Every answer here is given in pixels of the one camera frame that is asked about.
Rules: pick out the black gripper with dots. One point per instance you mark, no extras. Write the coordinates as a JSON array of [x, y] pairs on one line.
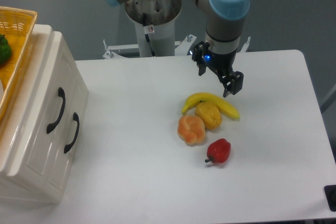
[[219, 58]]

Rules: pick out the white drawer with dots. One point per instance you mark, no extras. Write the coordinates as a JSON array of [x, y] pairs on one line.
[[66, 129], [37, 147]]

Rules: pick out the white drawer cabinet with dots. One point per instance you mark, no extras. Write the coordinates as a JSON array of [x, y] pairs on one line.
[[27, 185]]

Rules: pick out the yellow banana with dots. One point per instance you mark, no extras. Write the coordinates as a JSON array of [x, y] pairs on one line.
[[225, 107]]

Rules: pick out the orange bread roll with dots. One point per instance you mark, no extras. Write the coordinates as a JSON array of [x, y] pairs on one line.
[[191, 129]]

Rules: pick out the red bell pepper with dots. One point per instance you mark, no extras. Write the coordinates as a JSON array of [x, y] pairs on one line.
[[218, 152]]

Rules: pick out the black corner device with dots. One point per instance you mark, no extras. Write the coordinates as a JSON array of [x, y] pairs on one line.
[[330, 193]]

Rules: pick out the yellow woven basket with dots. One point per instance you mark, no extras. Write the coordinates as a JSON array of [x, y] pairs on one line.
[[17, 26]]

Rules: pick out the green bell pepper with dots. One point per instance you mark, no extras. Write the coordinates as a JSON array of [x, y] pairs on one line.
[[5, 50]]

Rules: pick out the white metal base frame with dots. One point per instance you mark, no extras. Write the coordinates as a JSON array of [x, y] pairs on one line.
[[132, 51]]

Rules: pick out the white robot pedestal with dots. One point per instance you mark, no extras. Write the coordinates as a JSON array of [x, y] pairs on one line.
[[154, 22]]

